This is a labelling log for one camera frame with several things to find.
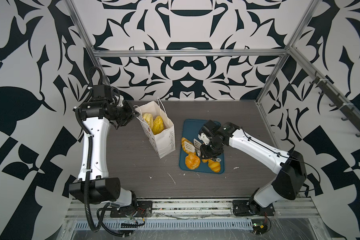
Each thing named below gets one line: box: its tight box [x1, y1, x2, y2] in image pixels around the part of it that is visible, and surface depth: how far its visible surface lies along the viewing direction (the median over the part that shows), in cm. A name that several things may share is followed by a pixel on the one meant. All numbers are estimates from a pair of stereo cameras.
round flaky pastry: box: [185, 152, 201, 170], surface depth 87 cm
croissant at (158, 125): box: [152, 115, 165, 135], surface depth 88 cm
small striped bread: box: [142, 113, 154, 130], surface depth 81 cm
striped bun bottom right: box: [208, 158, 221, 173], surface depth 87 cm
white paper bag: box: [135, 97, 176, 159], surface depth 83 cm
